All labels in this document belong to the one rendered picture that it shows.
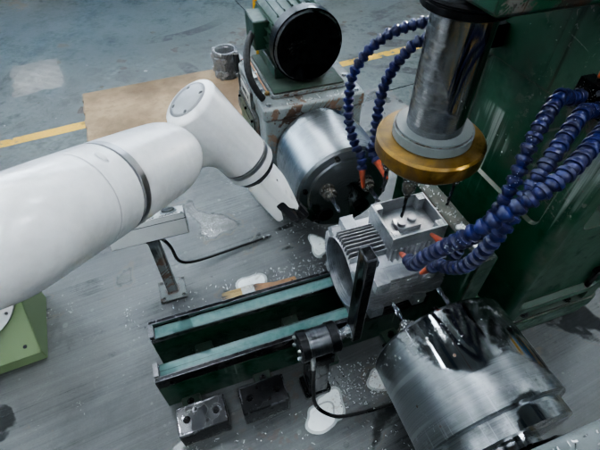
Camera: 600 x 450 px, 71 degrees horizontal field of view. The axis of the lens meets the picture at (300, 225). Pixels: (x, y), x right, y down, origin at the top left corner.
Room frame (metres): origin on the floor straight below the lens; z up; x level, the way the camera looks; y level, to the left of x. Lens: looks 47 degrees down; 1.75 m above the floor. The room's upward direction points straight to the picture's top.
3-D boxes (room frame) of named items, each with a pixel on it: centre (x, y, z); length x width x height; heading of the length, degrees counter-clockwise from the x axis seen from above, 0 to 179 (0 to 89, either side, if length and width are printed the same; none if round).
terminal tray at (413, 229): (0.58, -0.22, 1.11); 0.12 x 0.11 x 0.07; 109
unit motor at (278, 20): (1.16, 0.06, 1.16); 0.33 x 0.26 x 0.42; 19
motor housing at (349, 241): (0.57, -0.18, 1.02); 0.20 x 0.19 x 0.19; 109
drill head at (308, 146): (0.90, -0.06, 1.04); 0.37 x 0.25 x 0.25; 19
